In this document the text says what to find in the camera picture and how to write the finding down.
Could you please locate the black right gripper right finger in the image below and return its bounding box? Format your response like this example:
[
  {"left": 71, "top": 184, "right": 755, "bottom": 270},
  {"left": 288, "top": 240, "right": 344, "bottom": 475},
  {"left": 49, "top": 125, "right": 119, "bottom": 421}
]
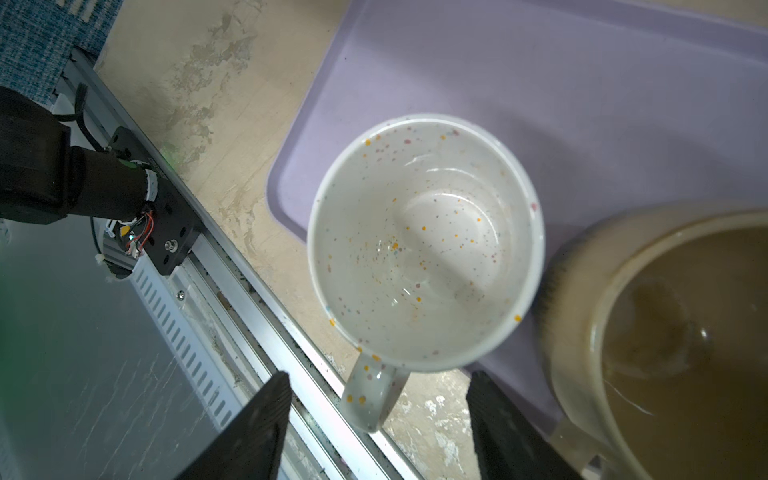
[{"left": 466, "top": 371, "right": 581, "bottom": 480}]

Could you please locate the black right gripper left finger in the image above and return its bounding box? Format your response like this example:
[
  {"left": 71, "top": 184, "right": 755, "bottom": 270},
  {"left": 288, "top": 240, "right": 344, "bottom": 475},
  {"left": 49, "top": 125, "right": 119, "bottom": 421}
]
[{"left": 178, "top": 371, "right": 293, "bottom": 480}]

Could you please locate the beige mug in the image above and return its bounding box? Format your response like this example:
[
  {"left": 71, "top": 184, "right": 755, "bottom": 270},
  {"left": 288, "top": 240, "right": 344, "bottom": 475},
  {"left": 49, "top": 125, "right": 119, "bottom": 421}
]
[{"left": 533, "top": 201, "right": 767, "bottom": 479}]

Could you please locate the white mug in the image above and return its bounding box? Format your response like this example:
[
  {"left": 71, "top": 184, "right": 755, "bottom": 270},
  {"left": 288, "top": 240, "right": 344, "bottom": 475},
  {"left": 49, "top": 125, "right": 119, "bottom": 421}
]
[{"left": 307, "top": 114, "right": 545, "bottom": 433}]

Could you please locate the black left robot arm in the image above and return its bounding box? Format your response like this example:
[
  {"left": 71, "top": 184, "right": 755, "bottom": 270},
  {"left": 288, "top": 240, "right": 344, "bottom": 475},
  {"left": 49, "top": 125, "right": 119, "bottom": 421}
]
[{"left": 1, "top": 84, "right": 159, "bottom": 225}]

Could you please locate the lavender plastic tray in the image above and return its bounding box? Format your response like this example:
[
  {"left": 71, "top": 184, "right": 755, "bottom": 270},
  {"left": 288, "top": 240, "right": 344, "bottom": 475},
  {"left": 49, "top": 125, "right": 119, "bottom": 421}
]
[{"left": 266, "top": 0, "right": 768, "bottom": 436}]

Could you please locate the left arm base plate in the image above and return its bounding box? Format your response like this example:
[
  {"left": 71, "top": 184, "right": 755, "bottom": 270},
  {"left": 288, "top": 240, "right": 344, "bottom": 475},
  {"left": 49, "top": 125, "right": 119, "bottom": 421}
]
[{"left": 109, "top": 127, "right": 206, "bottom": 276}]

